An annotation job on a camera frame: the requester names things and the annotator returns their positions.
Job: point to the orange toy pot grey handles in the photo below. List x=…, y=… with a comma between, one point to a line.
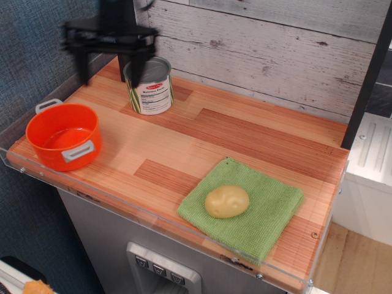
x=64, y=136

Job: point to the grey toy fridge cabinet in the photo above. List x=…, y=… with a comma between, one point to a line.
x=105, y=234

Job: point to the orange plush object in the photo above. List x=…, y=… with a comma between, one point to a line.
x=37, y=287

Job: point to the white toy sink unit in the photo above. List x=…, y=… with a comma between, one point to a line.
x=363, y=204

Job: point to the toy tin can white label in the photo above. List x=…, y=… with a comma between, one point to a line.
x=154, y=93

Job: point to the clear acrylic table guard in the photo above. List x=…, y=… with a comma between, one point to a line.
x=149, y=164

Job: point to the green microfibre towel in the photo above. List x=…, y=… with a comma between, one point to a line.
x=253, y=233

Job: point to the black right frame post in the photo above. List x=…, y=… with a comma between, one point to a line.
x=370, y=79

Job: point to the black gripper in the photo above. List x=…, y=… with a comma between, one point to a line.
x=113, y=30

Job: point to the silver dispenser panel with buttons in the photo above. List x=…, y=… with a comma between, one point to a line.
x=154, y=273

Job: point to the yellow toy potato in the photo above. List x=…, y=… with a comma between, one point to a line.
x=227, y=201

